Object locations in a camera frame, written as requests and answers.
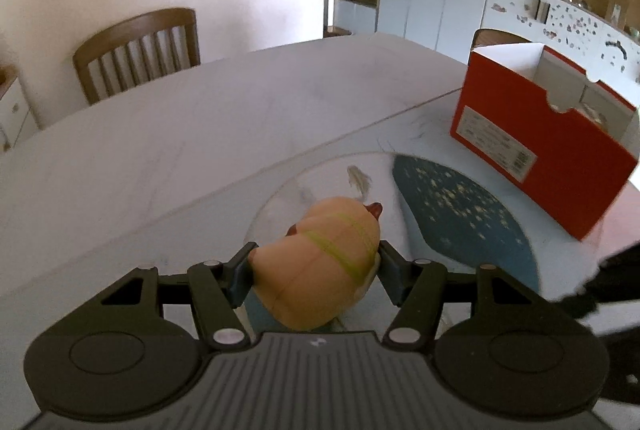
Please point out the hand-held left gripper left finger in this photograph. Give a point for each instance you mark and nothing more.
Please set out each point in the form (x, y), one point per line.
(243, 275)

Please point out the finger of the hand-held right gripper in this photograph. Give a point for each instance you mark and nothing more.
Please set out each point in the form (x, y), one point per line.
(610, 285)

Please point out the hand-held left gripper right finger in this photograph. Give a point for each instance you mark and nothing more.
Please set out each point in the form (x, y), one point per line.
(392, 275)

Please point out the tan hamster toy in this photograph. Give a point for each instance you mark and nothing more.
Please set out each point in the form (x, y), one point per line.
(320, 260)

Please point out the red cardboard box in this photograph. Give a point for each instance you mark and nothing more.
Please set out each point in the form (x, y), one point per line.
(565, 164)

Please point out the white marble desktop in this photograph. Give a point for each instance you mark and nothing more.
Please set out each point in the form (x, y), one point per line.
(200, 134)

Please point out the brown wooden slatted chair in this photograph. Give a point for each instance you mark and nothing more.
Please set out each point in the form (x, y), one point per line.
(135, 54)

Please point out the white sideboard cabinet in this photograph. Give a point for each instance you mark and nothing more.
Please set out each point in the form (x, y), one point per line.
(15, 109)

